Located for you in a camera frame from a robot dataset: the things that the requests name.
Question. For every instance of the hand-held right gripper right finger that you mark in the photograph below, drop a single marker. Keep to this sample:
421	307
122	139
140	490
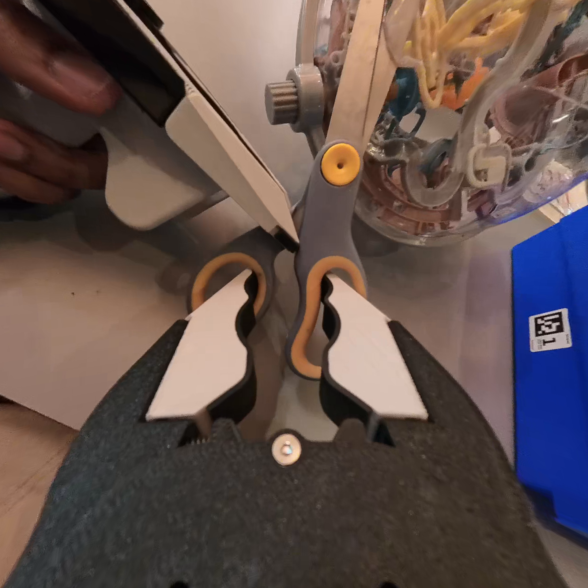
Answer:
372	367

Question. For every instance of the person's left hand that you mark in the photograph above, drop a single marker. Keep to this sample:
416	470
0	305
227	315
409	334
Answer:
50	69

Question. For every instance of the clear plastic maze ball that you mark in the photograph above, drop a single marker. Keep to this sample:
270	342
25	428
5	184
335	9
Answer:
505	138

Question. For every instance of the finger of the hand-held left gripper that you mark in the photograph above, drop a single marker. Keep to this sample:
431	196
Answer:
229	174

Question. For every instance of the blue plastic bin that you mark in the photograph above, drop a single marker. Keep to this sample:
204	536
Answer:
546	413

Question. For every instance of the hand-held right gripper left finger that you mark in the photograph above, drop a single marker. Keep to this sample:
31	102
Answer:
202	367

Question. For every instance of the grey and orange scissors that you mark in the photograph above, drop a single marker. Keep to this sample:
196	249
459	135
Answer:
335	206

